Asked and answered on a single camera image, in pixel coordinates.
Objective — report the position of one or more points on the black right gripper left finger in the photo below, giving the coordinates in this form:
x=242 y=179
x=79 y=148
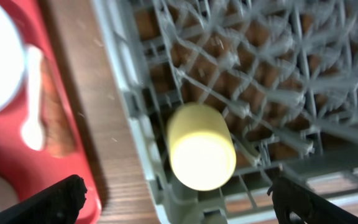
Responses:
x=58 y=204

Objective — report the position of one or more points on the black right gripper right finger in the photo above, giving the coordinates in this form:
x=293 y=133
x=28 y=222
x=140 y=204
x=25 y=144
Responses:
x=293 y=203

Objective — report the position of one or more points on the yellow cup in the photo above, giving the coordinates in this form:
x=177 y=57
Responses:
x=200 y=148

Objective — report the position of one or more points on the grey dishwasher rack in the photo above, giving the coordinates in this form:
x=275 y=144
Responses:
x=283 y=74

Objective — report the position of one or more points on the orange carrot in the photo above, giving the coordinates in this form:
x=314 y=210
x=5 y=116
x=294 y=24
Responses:
x=60 y=140

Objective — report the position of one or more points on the white plastic spoon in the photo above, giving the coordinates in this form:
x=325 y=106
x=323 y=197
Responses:
x=32 y=129

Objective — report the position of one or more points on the red serving tray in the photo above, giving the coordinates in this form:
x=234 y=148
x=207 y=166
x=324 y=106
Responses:
x=30 y=171

